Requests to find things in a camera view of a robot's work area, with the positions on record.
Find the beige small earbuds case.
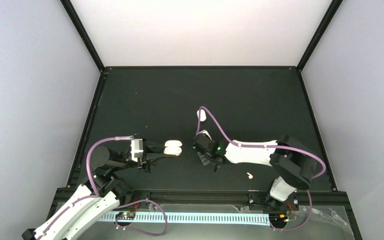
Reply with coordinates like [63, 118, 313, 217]
[163, 140, 183, 156]

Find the white earbuds charging case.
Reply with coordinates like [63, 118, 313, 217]
[196, 109, 207, 123]

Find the white earbud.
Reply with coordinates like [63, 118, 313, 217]
[246, 172, 254, 180]

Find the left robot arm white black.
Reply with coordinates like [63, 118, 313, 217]
[21, 135, 183, 240]

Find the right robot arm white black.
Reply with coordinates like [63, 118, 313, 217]
[192, 132, 322, 210]

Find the left circuit board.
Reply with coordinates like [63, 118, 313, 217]
[115, 211, 136, 221]

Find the circuit board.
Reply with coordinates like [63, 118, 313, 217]
[115, 211, 136, 221]
[269, 214, 297, 223]

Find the right circuit board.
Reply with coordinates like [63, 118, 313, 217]
[269, 214, 297, 223]

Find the clear plastic sheet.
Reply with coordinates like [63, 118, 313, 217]
[227, 205, 355, 240]

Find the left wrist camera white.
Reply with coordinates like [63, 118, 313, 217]
[130, 138, 144, 162]

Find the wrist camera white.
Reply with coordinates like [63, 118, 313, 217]
[198, 129, 212, 140]
[130, 138, 144, 162]

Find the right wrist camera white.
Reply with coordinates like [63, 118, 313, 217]
[198, 129, 212, 140]

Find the black front aluminium rail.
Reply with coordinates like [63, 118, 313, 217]
[51, 188, 352, 213]

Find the light blue slotted cable duct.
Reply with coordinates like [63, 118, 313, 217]
[97, 211, 270, 226]

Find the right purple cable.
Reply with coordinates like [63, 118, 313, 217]
[195, 106, 327, 232]

